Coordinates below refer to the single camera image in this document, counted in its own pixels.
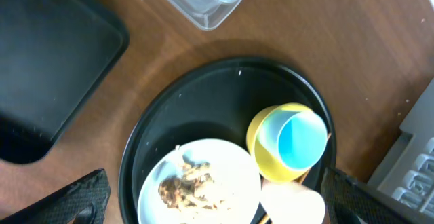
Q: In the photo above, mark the pink cup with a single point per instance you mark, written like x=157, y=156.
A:
x=291, y=203

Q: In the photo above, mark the grey dishwasher rack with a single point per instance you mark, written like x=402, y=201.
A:
x=406, y=172

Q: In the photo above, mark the right wooden chopstick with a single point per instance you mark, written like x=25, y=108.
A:
x=305, y=174

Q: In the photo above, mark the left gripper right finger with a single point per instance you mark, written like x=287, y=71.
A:
x=351, y=201

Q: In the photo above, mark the round black tray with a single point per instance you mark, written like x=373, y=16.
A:
x=217, y=100

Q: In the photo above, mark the blue cup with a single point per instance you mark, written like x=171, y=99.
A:
x=297, y=139

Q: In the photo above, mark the food scraps on plate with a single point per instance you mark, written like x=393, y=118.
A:
x=195, y=188

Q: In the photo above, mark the grey plate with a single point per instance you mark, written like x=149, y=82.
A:
x=233, y=167

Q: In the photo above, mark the black rectangular bin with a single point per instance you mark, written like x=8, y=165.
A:
x=54, y=54

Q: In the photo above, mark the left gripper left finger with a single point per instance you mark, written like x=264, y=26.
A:
x=83, y=201

